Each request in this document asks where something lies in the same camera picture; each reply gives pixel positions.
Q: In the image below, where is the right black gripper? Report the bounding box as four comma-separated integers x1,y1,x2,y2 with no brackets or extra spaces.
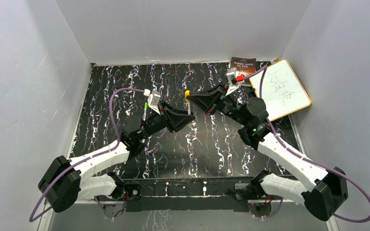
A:
187,83,249,127

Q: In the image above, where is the purple cable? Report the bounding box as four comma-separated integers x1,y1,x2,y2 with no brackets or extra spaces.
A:
244,65,370,224
29,88,145,223

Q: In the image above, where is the white board wooden frame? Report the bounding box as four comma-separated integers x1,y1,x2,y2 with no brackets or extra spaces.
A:
249,59,312,121

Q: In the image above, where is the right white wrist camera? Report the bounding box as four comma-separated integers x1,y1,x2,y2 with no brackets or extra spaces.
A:
226,67,245,96

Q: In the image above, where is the brown book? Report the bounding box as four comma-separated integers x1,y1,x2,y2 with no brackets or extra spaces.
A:
230,57,256,76

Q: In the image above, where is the orange pen cap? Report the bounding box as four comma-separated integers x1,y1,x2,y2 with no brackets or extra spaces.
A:
185,90,190,103

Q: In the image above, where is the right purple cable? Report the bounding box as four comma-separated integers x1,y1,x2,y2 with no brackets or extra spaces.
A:
244,65,370,224

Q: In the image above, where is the aluminium frame rail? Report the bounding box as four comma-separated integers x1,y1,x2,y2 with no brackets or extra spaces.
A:
38,191,337,231

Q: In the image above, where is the green pen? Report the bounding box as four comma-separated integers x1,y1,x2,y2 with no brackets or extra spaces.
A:
143,102,148,121

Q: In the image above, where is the orange white pen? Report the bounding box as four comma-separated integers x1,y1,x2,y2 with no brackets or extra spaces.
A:
186,101,191,115

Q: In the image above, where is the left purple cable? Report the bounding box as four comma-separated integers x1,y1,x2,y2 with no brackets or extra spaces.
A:
29,88,145,223

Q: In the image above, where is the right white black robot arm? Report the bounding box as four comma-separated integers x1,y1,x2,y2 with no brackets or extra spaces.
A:
185,83,348,221

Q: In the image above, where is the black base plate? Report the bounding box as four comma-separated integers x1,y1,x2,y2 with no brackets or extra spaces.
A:
94,177,272,213

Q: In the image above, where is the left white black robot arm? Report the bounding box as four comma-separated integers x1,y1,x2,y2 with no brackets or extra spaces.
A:
38,102,196,213

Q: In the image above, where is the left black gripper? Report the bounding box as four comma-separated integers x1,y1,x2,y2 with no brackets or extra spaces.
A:
138,101,195,141

